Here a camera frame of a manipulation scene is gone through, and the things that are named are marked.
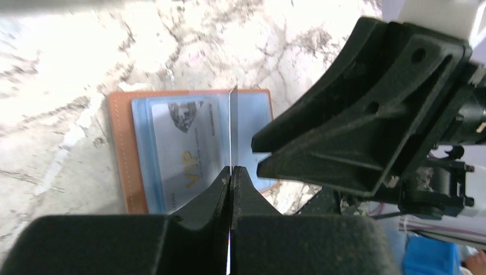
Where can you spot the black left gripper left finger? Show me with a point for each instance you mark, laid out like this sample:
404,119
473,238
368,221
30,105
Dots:
192,240

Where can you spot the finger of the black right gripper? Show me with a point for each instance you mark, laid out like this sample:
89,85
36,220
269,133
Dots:
388,97

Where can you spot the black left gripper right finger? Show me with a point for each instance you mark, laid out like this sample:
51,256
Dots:
264,241

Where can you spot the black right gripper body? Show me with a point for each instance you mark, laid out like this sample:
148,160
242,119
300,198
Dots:
448,186

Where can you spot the brown leather card holder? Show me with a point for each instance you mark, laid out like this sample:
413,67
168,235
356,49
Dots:
135,148

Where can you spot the silver VIP card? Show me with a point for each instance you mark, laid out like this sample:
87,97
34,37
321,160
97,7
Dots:
188,145

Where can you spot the bystander hand in background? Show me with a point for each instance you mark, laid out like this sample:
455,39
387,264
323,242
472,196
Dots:
475,264

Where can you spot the blue plastic box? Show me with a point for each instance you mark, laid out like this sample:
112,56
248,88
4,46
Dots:
426,256

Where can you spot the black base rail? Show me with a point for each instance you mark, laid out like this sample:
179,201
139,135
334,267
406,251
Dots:
325,202

